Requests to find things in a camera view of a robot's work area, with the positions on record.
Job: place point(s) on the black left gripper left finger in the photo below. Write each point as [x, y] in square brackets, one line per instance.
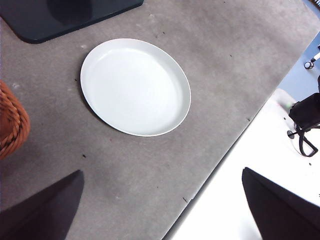
[42, 212]

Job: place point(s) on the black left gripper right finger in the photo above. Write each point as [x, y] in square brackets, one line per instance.
[282, 210]

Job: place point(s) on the white robot mounting platform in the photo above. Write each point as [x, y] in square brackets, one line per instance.
[250, 155]

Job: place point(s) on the brown wicker basket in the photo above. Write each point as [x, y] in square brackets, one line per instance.
[11, 120]

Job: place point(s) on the white pole with round foot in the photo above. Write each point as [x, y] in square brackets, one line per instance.
[309, 65]

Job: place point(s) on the white round plate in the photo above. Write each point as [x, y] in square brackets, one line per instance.
[135, 87]

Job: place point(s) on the dark rectangular tray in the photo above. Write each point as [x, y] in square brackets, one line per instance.
[50, 17]

